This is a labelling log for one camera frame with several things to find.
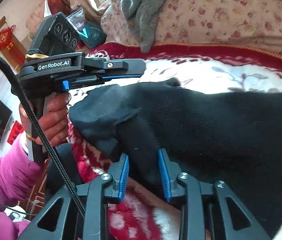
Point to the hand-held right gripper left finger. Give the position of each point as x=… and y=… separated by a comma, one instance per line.
x=124, y=180

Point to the grey fleece garment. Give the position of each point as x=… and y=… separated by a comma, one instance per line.
x=143, y=17

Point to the red knot wall ornament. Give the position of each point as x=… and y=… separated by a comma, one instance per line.
x=4, y=38

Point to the red paper wall decoration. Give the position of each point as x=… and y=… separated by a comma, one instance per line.
x=14, y=132

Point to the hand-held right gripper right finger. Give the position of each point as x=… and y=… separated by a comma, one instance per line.
x=165, y=180

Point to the black pants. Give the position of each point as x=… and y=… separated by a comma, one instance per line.
x=193, y=130

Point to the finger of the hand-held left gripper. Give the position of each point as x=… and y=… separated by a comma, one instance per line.
x=121, y=67
x=86, y=81

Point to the person's left hand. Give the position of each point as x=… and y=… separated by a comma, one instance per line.
x=56, y=122

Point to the red and white fleece blanket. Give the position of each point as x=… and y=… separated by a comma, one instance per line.
x=206, y=62

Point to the clear plastic bag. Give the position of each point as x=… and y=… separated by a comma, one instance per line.
x=77, y=17

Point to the teal packet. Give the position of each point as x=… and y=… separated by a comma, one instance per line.
x=93, y=35

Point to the floral beige pillow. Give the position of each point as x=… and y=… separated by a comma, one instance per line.
x=218, y=12

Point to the person's left forearm pink sleeve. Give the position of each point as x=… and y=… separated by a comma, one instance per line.
x=3, y=175

